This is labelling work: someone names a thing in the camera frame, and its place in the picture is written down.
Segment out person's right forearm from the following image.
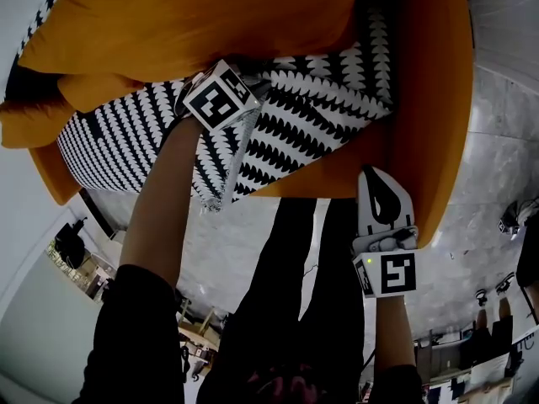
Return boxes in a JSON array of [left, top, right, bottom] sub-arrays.
[[373, 295, 416, 372]]

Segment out person's black printed t-shirt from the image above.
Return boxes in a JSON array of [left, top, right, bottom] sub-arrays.
[[83, 263, 424, 404]]

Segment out black white patterned blanket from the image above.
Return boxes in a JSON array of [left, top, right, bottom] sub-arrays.
[[16, 0, 398, 210]]

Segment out spare grey gripper device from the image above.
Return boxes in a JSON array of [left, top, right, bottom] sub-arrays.
[[499, 199, 539, 242]]

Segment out large orange cushion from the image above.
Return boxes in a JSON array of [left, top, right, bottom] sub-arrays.
[[19, 0, 364, 84]]

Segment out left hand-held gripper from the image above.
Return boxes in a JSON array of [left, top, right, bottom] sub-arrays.
[[172, 59, 271, 133]]

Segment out orange sofa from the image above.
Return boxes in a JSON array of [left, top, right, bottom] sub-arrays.
[[0, 0, 475, 250]]

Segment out black backpack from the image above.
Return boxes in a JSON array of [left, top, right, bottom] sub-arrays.
[[54, 216, 88, 269]]

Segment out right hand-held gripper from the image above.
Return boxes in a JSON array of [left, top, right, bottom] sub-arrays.
[[350, 165, 420, 300]]

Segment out person's left forearm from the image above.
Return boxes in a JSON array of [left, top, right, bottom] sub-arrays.
[[119, 115, 205, 290]]

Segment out small orange cushion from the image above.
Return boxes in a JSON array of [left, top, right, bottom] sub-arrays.
[[56, 73, 147, 114]]

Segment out person's black trousers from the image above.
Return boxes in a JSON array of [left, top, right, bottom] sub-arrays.
[[221, 198, 366, 374]]

